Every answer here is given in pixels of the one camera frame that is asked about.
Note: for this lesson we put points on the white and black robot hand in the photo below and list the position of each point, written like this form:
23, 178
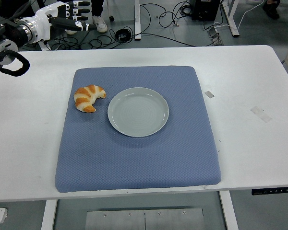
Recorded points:
43, 21

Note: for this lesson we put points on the golden croissant bread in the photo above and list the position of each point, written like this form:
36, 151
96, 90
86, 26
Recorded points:
86, 95

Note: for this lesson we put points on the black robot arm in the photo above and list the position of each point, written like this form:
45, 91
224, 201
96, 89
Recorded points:
4, 32

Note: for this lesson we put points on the person's right leg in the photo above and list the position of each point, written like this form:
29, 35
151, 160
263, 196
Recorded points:
70, 32

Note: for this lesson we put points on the person's leg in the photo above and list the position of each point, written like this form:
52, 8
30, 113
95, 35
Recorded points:
70, 32
99, 22

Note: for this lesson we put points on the person's left leg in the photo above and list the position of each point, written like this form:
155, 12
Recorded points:
99, 22

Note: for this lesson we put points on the white straight desk leg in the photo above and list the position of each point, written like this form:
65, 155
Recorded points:
137, 19

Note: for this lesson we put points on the round grey plate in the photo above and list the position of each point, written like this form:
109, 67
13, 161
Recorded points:
138, 112

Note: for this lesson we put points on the black equipment box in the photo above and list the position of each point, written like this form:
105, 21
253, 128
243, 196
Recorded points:
205, 9

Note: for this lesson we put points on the blue quilted mat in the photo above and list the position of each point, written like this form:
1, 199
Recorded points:
134, 163

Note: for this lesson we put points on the grey foot pedal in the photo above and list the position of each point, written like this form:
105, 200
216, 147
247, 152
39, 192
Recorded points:
215, 36

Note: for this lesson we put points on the small grey tape piece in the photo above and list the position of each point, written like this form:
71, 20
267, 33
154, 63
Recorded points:
209, 94

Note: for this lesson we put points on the white slanted desk leg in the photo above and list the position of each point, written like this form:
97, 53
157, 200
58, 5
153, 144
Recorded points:
231, 19

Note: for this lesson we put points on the white table leg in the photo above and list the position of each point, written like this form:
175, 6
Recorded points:
228, 210
49, 215

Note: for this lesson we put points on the grey metal plate with screws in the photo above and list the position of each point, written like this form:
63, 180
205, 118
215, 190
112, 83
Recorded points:
144, 220

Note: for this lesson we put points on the person's dark shoe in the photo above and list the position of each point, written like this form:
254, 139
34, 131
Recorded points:
271, 10

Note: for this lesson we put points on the large pale tape piece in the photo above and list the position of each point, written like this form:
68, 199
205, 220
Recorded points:
261, 114

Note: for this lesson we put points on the black desk control panel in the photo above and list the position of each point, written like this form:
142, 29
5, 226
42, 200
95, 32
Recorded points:
273, 191

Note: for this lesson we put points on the white desk frame foot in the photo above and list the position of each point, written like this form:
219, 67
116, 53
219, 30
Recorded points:
44, 46

